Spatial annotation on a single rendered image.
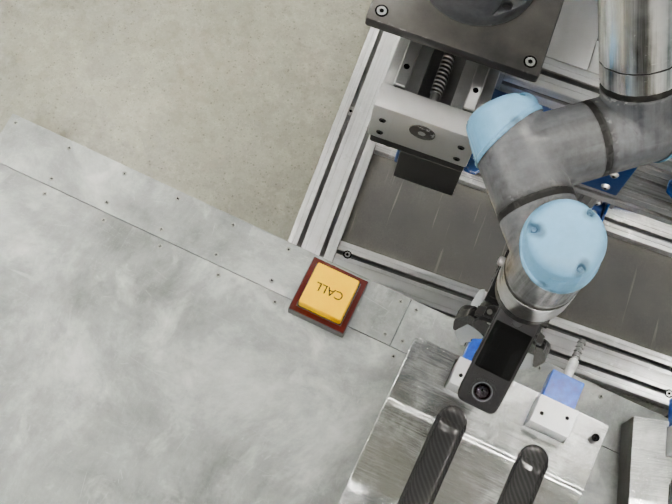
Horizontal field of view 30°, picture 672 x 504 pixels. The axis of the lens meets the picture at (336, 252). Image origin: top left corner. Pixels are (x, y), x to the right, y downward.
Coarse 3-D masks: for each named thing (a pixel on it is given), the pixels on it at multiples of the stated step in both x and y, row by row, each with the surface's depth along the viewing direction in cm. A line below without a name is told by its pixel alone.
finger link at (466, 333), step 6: (480, 294) 140; (474, 300) 141; (480, 300) 139; (456, 330) 139; (462, 330) 138; (468, 330) 137; (474, 330) 136; (456, 336) 141; (462, 336) 140; (468, 336) 139; (474, 336) 138; (480, 336) 137; (462, 342) 142
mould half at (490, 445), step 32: (416, 352) 155; (448, 352) 155; (416, 384) 154; (512, 384) 154; (384, 416) 152; (416, 416) 153; (480, 416) 153; (512, 416) 153; (384, 448) 151; (416, 448) 151; (480, 448) 152; (512, 448) 152; (544, 448) 152; (576, 448) 152; (352, 480) 150; (384, 480) 150; (448, 480) 151; (480, 480) 151; (544, 480) 151; (576, 480) 151
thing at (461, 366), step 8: (472, 344) 154; (464, 352) 154; (472, 352) 154; (464, 360) 152; (456, 368) 152; (464, 368) 152; (456, 376) 151; (448, 384) 152; (456, 384) 151; (456, 392) 154
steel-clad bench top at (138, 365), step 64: (0, 192) 167; (64, 192) 168; (128, 192) 169; (0, 256) 165; (64, 256) 165; (128, 256) 166; (192, 256) 166; (256, 256) 167; (0, 320) 162; (64, 320) 162; (128, 320) 163; (192, 320) 164; (256, 320) 164; (384, 320) 165; (448, 320) 166; (0, 384) 159; (64, 384) 160; (128, 384) 160; (192, 384) 161; (256, 384) 161; (320, 384) 162; (384, 384) 162; (0, 448) 157; (64, 448) 157; (128, 448) 158; (192, 448) 158; (256, 448) 159; (320, 448) 159
